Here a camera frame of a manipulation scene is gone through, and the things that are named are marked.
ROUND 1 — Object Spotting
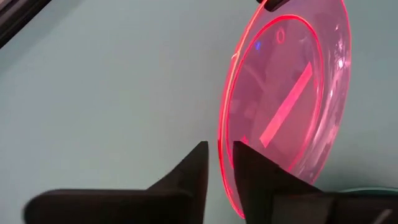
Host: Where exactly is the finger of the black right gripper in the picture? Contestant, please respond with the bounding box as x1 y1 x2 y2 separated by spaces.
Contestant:
256 0 293 12

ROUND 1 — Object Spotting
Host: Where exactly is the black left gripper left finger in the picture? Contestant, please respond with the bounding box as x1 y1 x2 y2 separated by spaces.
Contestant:
23 141 209 224

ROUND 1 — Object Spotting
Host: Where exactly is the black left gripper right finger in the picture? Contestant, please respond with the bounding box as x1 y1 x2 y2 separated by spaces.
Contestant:
232 141 398 224

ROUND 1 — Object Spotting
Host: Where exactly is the clear pink plastic plate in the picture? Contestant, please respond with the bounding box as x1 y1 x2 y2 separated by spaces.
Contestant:
217 0 352 220

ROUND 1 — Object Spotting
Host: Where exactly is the large dark green plate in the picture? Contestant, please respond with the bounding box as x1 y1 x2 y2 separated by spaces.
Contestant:
338 186 398 196

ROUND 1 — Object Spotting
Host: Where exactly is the green table mat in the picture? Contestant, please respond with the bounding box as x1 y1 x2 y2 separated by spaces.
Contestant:
0 0 398 224

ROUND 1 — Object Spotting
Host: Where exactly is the black table frame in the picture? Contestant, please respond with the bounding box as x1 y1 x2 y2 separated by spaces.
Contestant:
0 0 52 49

